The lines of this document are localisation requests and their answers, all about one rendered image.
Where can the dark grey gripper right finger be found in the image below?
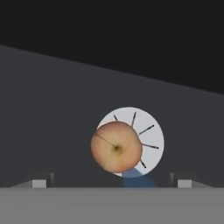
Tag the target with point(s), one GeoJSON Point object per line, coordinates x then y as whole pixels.
{"type": "Point", "coordinates": [180, 178]}

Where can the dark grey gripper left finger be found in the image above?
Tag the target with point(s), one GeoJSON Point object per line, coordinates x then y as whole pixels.
{"type": "Point", "coordinates": [43, 178]}

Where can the white round sink drain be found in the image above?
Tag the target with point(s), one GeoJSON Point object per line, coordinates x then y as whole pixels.
{"type": "Point", "coordinates": [151, 137]}

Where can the dark grey sink basin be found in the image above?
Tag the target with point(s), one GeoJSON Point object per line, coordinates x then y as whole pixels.
{"type": "Point", "coordinates": [58, 116]}

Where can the orange peach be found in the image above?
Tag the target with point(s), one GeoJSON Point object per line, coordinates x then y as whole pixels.
{"type": "Point", "coordinates": [116, 147]}

